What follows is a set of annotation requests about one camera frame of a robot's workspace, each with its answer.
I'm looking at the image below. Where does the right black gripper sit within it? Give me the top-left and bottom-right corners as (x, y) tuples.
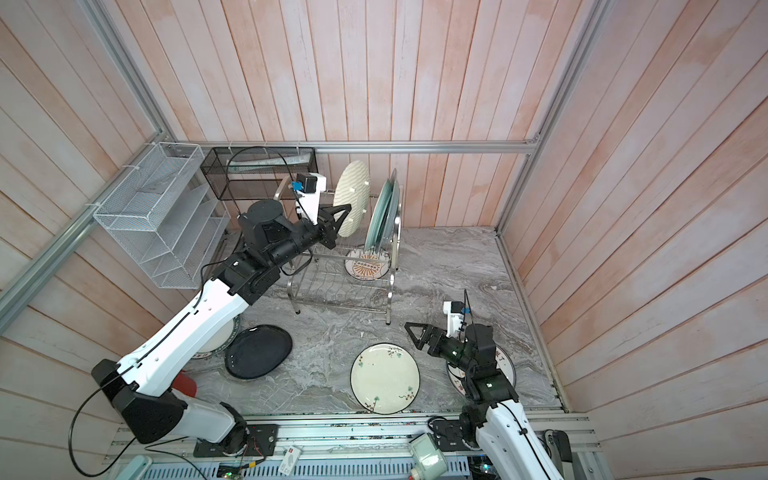
(408, 320), (475, 376)

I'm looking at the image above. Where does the yellow woven plate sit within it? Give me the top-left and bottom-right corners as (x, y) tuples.
(333, 160), (370, 238)

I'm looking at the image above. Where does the light teal flower plate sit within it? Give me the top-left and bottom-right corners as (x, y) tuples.
(364, 179), (393, 251)

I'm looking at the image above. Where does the grey green plate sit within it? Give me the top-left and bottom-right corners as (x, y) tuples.
(375, 169), (400, 249)

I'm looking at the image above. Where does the cream floral plate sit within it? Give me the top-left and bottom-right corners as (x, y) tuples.
(350, 343), (420, 415)

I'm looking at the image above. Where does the orange sunburst plate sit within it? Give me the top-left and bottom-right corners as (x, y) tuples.
(446, 346), (516, 396)
(344, 248), (391, 281)

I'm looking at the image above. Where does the steel wire dish rack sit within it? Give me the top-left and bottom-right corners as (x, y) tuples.
(272, 173), (404, 326)

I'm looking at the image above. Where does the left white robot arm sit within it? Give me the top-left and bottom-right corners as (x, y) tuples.
(91, 199), (352, 456)

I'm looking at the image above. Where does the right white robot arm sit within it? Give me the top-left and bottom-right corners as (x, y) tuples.
(405, 322), (562, 479)

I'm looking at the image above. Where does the white green device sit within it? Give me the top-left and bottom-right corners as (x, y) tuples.
(409, 434), (448, 480)

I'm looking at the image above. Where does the dark navy plate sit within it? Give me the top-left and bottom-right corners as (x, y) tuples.
(225, 325), (293, 380)

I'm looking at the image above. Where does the green rim lettered plate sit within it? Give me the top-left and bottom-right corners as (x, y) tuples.
(192, 315), (241, 360)

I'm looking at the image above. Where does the red pencil holder cup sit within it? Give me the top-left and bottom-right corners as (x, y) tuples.
(172, 371), (198, 398)

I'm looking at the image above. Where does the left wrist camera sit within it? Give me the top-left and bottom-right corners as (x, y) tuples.
(291, 172), (327, 224)

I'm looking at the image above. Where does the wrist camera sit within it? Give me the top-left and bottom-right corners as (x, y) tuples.
(291, 172), (327, 224)
(443, 301), (466, 338)

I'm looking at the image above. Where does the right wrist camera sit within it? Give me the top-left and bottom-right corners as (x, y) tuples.
(443, 301), (466, 338)

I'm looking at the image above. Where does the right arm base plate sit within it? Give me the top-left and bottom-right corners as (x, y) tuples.
(427, 416), (479, 452)

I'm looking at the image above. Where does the black mesh wall basket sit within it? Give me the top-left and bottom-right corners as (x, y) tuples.
(201, 146), (318, 201)

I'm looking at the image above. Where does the white wire wall shelf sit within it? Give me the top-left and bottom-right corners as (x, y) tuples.
(94, 143), (230, 290)

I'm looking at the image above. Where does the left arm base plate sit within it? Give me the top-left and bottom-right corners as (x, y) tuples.
(193, 424), (279, 458)

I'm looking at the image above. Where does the aluminium frame rail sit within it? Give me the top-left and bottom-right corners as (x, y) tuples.
(1, 1), (615, 332)

